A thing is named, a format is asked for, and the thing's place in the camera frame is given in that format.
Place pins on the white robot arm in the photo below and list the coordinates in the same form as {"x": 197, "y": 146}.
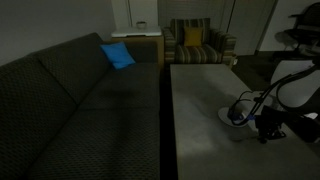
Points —
{"x": 296, "y": 89}

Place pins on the striped armchair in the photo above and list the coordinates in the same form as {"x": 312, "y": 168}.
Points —
{"x": 217, "y": 46}

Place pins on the grey coffee table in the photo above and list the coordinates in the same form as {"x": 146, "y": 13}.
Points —
{"x": 208, "y": 149}

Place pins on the blue mug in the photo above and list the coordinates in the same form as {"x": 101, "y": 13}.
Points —
{"x": 235, "y": 115}

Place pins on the black office chair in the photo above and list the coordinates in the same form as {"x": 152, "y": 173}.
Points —
{"x": 306, "y": 29}

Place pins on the dark grey fabric sofa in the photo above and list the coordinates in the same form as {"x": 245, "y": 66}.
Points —
{"x": 67, "y": 113}

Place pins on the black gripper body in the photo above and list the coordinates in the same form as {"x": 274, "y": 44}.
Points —
{"x": 270, "y": 121}

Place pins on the yellow throw pillow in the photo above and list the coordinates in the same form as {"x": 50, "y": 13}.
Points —
{"x": 193, "y": 36}

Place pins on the wooden side table white top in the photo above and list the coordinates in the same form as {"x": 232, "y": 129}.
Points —
{"x": 132, "y": 34}

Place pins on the white saucer plate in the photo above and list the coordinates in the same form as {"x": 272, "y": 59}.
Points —
{"x": 222, "y": 114}

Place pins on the blue throw pillow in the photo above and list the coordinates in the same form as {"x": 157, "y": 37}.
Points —
{"x": 118, "y": 55}

